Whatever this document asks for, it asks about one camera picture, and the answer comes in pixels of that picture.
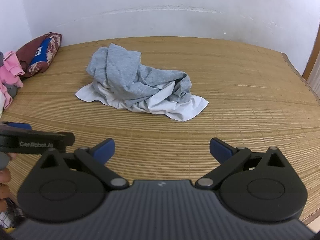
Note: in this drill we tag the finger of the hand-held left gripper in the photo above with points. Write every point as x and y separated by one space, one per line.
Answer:
21 126

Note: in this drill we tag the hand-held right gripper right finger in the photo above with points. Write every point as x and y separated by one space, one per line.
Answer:
220 150

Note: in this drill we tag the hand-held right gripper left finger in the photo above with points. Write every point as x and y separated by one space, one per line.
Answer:
106 148

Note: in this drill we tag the grey and white shirt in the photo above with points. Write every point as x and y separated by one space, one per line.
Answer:
130 80

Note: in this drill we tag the person's left hand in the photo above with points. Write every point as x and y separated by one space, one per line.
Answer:
5 176

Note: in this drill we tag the pink garment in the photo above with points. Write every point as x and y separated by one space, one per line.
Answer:
10 67

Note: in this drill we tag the maroon printed cloth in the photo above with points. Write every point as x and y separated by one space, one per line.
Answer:
41 52

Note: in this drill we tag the plaid cloth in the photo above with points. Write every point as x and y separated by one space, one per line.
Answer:
8 215

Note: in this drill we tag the wooden door frame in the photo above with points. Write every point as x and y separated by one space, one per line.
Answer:
311 52

